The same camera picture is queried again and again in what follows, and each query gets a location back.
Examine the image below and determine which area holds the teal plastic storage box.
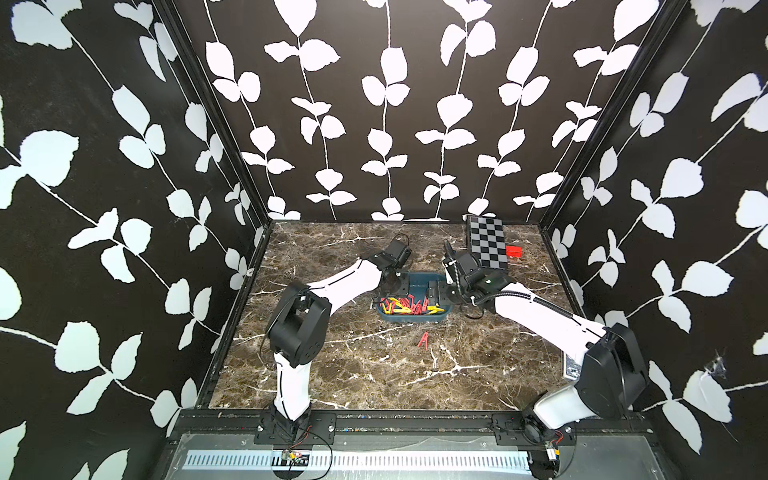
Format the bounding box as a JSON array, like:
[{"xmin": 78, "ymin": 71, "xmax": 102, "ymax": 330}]
[{"xmin": 374, "ymin": 272, "xmax": 452, "ymax": 323}]

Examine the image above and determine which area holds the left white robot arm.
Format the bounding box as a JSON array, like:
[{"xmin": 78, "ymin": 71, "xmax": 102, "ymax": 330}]
[{"xmin": 265, "ymin": 238, "xmax": 411, "ymax": 443}]

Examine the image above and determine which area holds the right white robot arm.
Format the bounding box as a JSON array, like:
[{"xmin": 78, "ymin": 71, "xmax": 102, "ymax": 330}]
[{"xmin": 442, "ymin": 241, "xmax": 649, "ymax": 439}]

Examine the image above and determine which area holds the yellow clothespin in box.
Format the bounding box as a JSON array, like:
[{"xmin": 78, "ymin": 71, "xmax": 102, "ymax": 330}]
[{"xmin": 382, "ymin": 299, "xmax": 412, "ymax": 315}]

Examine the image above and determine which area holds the yellow clothespin right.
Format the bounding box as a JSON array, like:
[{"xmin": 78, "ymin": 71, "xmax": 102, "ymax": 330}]
[{"xmin": 427, "ymin": 305, "xmax": 446, "ymax": 315}]

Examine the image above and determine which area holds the black white checkerboard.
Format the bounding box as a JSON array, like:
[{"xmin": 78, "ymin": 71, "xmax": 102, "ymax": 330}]
[{"xmin": 466, "ymin": 215, "xmax": 509, "ymax": 273}]

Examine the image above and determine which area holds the small red block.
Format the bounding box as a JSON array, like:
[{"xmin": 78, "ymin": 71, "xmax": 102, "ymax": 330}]
[{"xmin": 505, "ymin": 246, "xmax": 523, "ymax": 258}]

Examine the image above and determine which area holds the small circuit board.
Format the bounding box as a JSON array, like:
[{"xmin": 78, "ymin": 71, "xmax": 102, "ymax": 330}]
[{"xmin": 272, "ymin": 450, "xmax": 311, "ymax": 471}]

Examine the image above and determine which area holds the white perforated rail strip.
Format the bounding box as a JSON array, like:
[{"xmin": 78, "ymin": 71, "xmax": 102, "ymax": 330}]
[{"xmin": 181, "ymin": 450, "xmax": 531, "ymax": 475}]

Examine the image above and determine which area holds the black front mounting rail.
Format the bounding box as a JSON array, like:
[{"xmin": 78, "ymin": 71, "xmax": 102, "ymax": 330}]
[{"xmin": 170, "ymin": 409, "xmax": 654, "ymax": 449}]

